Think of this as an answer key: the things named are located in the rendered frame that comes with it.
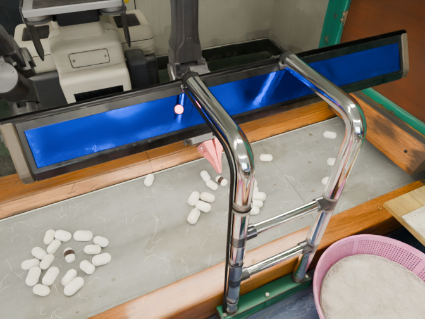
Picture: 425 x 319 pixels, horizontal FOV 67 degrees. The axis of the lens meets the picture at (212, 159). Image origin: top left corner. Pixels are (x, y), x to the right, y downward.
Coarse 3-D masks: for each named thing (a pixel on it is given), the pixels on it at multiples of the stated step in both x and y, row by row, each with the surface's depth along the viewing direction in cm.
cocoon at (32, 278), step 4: (32, 268) 60; (36, 268) 60; (28, 272) 60; (32, 272) 60; (36, 272) 60; (40, 272) 61; (28, 276) 59; (32, 276) 59; (36, 276) 60; (28, 280) 59; (32, 280) 59; (36, 280) 59; (28, 284) 59; (32, 284) 59
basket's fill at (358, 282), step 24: (336, 264) 65; (360, 264) 64; (384, 264) 64; (336, 288) 60; (360, 288) 60; (384, 288) 60; (408, 288) 61; (336, 312) 58; (360, 312) 57; (384, 312) 58; (408, 312) 57
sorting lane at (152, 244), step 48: (288, 144) 89; (336, 144) 89; (96, 192) 76; (144, 192) 76; (288, 192) 76; (384, 192) 76; (0, 240) 67; (144, 240) 67; (192, 240) 67; (0, 288) 60; (96, 288) 60; (144, 288) 60
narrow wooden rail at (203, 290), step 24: (336, 216) 68; (360, 216) 68; (384, 216) 68; (288, 240) 64; (336, 240) 64; (216, 264) 61; (288, 264) 61; (312, 264) 67; (168, 288) 57; (192, 288) 57; (216, 288) 57; (240, 288) 59; (120, 312) 54; (144, 312) 54; (168, 312) 54; (192, 312) 57
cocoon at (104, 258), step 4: (96, 256) 62; (100, 256) 62; (104, 256) 62; (108, 256) 62; (92, 260) 62; (96, 260) 62; (100, 260) 62; (104, 260) 62; (108, 260) 62; (96, 264) 62; (100, 264) 62
